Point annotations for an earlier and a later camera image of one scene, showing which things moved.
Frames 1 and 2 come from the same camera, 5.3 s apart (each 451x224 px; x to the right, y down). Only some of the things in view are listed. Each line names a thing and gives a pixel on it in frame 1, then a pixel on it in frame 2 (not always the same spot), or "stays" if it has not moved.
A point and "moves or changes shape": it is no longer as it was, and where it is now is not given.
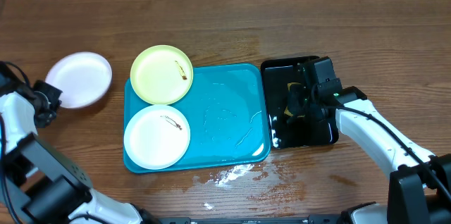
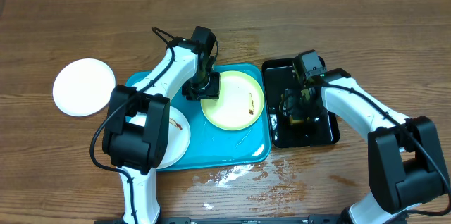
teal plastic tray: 227,111 stays
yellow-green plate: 161,75 moves or changes shape
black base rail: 323,219 stays
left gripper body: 49,101 to 204,86
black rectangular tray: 277,74 stays
